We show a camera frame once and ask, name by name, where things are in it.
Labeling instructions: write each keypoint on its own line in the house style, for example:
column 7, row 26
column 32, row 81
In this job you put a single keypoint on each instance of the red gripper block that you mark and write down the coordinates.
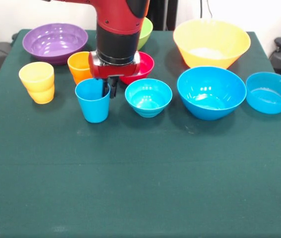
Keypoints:
column 115, row 71

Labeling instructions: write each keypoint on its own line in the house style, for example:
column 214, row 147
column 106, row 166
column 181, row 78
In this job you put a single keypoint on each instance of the blue cup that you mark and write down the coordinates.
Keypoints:
column 93, row 109

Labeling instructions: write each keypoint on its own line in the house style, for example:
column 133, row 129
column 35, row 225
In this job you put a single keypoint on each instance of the small ribbed teal bowl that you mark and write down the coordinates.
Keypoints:
column 148, row 99

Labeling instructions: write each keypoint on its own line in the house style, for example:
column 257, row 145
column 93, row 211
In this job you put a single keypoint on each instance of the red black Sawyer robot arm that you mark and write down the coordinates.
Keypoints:
column 118, row 37

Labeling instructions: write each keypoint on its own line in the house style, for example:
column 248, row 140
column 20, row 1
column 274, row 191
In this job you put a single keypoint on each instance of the orange cup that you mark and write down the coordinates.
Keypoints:
column 78, row 67

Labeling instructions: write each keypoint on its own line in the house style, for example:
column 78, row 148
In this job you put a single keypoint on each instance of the pink red bowl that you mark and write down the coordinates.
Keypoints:
column 147, row 65

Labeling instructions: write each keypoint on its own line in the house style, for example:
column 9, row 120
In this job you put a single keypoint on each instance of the purple bowl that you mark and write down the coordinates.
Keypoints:
column 56, row 49

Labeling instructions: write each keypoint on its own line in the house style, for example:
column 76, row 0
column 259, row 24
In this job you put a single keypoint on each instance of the green bowl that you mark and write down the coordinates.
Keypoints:
column 146, row 32

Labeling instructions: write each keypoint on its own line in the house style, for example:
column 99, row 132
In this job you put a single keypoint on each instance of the yellow cup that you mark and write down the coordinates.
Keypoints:
column 39, row 86

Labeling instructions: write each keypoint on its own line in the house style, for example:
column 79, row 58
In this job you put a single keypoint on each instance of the dark green tablecloth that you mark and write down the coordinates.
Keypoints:
column 140, row 173

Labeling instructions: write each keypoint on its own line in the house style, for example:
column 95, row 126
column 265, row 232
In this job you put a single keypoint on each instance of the large blue bowl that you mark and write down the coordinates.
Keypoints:
column 209, row 99

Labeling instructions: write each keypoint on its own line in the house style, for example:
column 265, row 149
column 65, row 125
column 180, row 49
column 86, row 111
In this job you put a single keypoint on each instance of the large yellow bowl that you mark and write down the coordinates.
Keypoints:
column 204, row 42

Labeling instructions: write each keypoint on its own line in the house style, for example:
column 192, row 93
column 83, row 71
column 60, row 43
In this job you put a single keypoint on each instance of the shallow blue bowl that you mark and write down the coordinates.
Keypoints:
column 269, row 99

